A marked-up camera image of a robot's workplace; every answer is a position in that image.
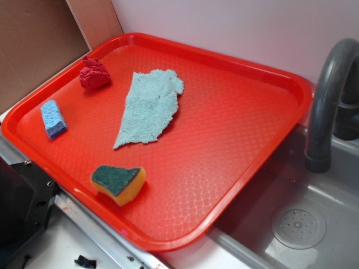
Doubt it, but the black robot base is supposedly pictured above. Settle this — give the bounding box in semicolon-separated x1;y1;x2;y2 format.
1;159;58;268

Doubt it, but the blue sponge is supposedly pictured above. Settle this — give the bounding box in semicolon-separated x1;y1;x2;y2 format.
40;100;67;140

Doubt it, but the sink drain strainer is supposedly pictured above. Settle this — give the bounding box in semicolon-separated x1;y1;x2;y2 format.
271;203;326;250

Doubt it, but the black tape scrap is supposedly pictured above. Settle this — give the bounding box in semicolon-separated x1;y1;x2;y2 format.
74;255;97;269

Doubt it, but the light blue towel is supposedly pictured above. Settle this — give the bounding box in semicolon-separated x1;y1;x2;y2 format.
113;69;185;149

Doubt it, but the crumpled red cloth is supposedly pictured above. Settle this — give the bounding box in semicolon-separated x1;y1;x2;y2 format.
79;56;111;90

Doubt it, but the grey faucet spout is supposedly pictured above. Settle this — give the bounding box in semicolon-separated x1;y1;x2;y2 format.
305;38;358;173

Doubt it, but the yellow green scrub sponge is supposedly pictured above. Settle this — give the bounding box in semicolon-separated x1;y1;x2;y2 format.
91;165;146;207

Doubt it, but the brown cardboard panel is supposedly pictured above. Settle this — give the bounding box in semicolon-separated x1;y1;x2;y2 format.
1;1;123;113

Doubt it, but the grey plastic sink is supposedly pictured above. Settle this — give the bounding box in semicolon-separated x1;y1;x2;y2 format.
164;127;358;268

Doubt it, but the red plastic tray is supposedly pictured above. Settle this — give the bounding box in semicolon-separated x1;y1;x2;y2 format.
2;34;312;252

